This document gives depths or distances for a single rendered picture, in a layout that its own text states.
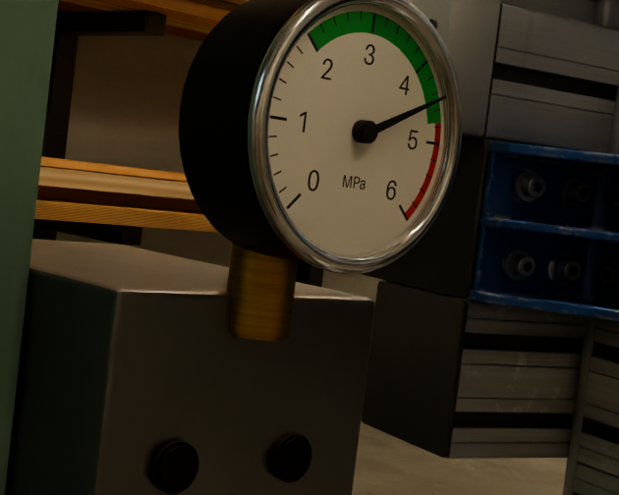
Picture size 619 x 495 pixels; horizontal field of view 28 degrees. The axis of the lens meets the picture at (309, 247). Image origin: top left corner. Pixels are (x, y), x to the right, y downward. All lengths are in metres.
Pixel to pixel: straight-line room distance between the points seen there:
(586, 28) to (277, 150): 0.49
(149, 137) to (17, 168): 3.19
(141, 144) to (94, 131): 0.16
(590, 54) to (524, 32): 0.05
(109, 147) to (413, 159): 3.13
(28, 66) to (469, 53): 0.42
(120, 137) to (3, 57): 3.13
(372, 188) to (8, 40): 0.09
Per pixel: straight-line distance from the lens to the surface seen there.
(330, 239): 0.27
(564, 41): 0.72
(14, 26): 0.29
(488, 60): 0.69
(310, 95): 0.26
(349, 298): 0.31
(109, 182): 2.81
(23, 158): 0.29
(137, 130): 3.45
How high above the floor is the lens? 0.65
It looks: 3 degrees down
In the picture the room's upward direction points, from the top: 7 degrees clockwise
